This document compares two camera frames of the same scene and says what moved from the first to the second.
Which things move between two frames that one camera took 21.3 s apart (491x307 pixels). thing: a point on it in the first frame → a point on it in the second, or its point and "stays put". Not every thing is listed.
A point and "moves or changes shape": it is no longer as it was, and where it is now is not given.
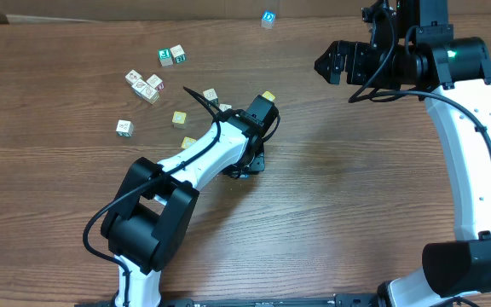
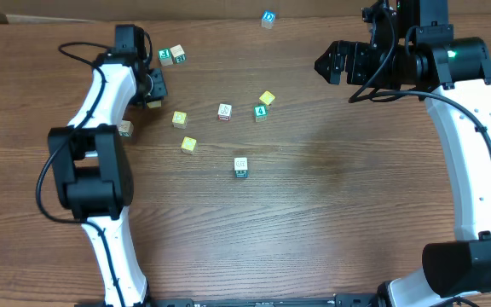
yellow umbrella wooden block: (179, 119) stays put
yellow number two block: (187, 141) stays put
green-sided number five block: (211, 95) moves or changes shape
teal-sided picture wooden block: (124, 128) stays put
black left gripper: (257, 162) → (159, 88)
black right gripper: (355, 55) stays put
